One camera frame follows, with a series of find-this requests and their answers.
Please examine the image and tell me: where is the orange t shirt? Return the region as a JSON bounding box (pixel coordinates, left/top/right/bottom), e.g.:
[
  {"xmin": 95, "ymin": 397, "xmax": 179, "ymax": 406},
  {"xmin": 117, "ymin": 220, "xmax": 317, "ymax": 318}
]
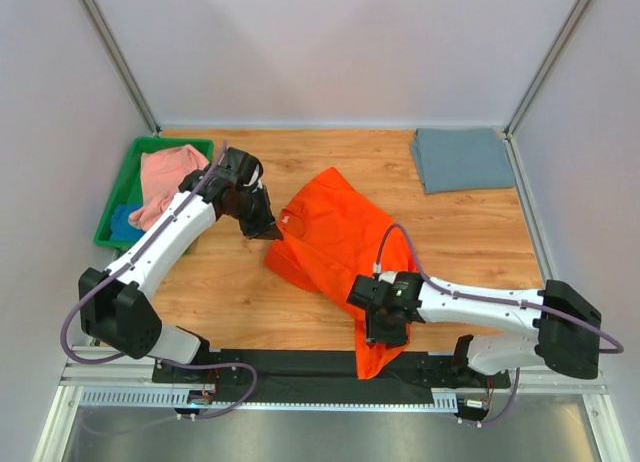
[{"xmin": 264, "ymin": 167, "xmax": 408, "ymax": 380}]

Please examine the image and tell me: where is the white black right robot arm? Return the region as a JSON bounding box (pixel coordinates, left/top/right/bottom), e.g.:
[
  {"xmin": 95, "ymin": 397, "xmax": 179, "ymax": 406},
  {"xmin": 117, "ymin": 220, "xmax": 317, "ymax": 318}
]
[{"xmin": 348, "ymin": 272, "xmax": 601, "ymax": 380}]

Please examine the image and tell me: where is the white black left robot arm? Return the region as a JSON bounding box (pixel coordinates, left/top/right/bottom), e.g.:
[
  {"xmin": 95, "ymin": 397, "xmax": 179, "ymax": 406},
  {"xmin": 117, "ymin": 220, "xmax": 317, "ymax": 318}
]
[{"xmin": 76, "ymin": 164, "xmax": 282, "ymax": 370}]

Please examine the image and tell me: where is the pink t shirt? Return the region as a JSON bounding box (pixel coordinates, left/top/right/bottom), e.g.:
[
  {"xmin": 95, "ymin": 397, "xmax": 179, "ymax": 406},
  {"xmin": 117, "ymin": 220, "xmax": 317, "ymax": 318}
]
[{"xmin": 129, "ymin": 144, "xmax": 209, "ymax": 231}]

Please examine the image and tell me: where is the green plastic bin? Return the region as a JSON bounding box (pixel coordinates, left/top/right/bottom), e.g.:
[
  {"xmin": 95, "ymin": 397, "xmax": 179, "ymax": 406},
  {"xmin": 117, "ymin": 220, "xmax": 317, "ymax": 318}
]
[{"xmin": 93, "ymin": 137, "xmax": 214, "ymax": 251}]

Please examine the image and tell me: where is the blue cloth in bin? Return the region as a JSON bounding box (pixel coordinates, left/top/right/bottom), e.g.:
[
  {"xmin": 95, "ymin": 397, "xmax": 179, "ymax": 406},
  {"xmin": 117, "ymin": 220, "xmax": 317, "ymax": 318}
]
[{"xmin": 109, "ymin": 204, "xmax": 144, "ymax": 243}]

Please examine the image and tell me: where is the folded grey blue t shirt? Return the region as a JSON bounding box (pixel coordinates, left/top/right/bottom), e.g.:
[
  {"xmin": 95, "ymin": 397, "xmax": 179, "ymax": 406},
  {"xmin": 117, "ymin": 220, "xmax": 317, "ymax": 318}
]
[{"xmin": 409, "ymin": 128, "xmax": 515, "ymax": 194}]

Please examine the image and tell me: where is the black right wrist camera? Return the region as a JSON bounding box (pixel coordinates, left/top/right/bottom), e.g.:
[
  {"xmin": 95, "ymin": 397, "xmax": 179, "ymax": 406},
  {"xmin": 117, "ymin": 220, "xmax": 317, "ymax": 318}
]
[{"xmin": 347, "ymin": 272, "xmax": 423, "ymax": 313}]

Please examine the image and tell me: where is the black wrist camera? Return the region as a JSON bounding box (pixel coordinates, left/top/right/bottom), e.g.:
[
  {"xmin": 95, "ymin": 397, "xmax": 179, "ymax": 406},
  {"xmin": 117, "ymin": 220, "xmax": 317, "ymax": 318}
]
[
  {"xmin": 347, "ymin": 272, "xmax": 423, "ymax": 313},
  {"xmin": 218, "ymin": 147, "xmax": 264, "ymax": 187}
]

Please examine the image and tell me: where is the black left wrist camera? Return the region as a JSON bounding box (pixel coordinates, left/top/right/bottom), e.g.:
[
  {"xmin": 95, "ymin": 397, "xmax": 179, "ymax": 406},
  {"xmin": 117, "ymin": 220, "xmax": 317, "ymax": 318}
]
[{"xmin": 218, "ymin": 147, "xmax": 264, "ymax": 187}]

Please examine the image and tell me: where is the black base plate strip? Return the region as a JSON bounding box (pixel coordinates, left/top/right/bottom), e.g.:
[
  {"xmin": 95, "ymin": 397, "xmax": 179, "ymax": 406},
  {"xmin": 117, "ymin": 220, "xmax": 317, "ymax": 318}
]
[{"xmin": 151, "ymin": 349, "xmax": 512, "ymax": 406}]

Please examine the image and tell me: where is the white slotted cable duct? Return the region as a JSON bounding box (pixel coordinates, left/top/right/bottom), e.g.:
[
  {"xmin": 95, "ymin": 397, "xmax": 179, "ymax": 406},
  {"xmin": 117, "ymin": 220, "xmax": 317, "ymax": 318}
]
[{"xmin": 79, "ymin": 387, "xmax": 459, "ymax": 412}]

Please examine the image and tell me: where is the aluminium frame rail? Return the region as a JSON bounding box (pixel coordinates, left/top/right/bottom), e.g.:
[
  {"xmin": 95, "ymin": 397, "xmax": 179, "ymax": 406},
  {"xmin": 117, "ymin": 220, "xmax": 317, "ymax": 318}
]
[{"xmin": 59, "ymin": 345, "xmax": 609, "ymax": 394}]

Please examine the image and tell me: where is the left aluminium corner post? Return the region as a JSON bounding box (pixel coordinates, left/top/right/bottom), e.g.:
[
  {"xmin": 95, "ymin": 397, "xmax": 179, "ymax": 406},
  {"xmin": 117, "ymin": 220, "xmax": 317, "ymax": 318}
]
[{"xmin": 78, "ymin": 0, "xmax": 161, "ymax": 136}]

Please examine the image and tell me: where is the aluminium corner post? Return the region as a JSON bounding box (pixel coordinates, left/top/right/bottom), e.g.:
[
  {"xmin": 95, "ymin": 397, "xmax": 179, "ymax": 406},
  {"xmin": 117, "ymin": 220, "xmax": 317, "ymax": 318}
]
[
  {"xmin": 78, "ymin": 0, "xmax": 161, "ymax": 136},
  {"xmin": 504, "ymin": 0, "xmax": 595, "ymax": 138}
]

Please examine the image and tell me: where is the right aluminium corner post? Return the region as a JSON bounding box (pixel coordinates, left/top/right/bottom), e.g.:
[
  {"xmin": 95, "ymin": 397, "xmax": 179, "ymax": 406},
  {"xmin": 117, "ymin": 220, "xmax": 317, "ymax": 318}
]
[{"xmin": 504, "ymin": 0, "xmax": 595, "ymax": 138}]

